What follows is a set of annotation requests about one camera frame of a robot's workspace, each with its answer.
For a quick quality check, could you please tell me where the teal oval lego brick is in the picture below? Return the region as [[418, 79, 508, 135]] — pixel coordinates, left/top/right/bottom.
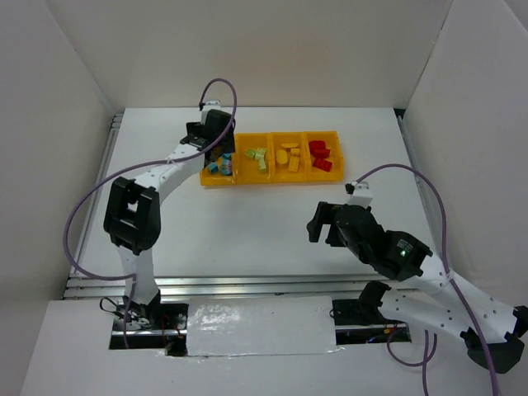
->
[[219, 158, 233, 177]]

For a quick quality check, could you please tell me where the light green square lego brick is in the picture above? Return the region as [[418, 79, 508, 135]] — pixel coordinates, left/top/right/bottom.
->
[[245, 149, 256, 160]]

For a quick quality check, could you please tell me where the light green rectangular lego brick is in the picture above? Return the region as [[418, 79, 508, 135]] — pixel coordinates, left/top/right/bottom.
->
[[254, 148, 266, 161]]

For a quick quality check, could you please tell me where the red curved lego brick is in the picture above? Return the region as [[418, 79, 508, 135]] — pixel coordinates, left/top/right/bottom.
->
[[313, 158, 332, 172]]

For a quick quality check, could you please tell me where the yellow oval lego brick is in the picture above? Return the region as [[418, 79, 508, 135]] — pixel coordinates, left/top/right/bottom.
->
[[276, 149, 288, 166]]

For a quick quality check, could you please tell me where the red rectangular lego brick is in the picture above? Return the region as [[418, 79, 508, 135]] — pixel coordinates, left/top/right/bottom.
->
[[310, 148, 331, 159]]

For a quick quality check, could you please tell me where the red oval lego brick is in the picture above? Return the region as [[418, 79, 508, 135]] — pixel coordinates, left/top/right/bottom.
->
[[309, 140, 327, 155]]

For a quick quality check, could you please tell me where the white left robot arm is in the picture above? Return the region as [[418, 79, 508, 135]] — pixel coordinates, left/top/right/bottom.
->
[[103, 108, 235, 326]]

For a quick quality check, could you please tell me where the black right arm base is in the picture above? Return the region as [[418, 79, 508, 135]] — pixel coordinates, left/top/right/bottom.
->
[[329, 280, 411, 346]]

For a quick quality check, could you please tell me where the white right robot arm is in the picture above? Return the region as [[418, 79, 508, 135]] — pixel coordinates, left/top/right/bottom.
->
[[307, 201, 527, 374]]

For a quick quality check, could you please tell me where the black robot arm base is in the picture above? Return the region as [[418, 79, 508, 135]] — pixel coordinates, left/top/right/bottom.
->
[[99, 297, 189, 357]]

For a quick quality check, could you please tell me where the yellow four-compartment bin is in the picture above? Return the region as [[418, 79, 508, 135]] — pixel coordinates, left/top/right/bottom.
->
[[200, 130, 344, 186]]

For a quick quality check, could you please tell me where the white foil covered panel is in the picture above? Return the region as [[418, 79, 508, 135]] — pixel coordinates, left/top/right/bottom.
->
[[186, 296, 337, 357]]

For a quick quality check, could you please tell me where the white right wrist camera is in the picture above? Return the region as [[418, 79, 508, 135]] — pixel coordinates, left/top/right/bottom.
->
[[345, 181, 373, 209]]

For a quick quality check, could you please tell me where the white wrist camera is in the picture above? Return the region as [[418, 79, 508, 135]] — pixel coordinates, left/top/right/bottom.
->
[[199, 100, 222, 111], [345, 181, 373, 209]]

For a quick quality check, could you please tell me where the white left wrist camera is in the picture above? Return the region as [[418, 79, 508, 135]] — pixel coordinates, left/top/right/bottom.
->
[[199, 100, 222, 111]]

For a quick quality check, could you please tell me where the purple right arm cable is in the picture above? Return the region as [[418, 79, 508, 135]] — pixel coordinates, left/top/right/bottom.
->
[[354, 163, 500, 396]]

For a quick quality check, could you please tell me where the aluminium table edge rail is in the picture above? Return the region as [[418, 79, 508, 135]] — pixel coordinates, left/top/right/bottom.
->
[[63, 274, 411, 299]]

